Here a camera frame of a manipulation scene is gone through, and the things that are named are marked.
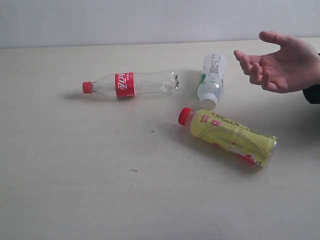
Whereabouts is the clear cola bottle red label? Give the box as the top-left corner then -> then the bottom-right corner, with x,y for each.
82,70 -> 180,99

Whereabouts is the yellow drink bottle red cap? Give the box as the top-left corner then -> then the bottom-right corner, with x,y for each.
178,107 -> 277,167

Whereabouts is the person's open bare hand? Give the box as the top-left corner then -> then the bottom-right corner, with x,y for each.
233,31 -> 320,94

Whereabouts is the small white-capped clear bottle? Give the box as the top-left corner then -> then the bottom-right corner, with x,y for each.
197,53 -> 226,110

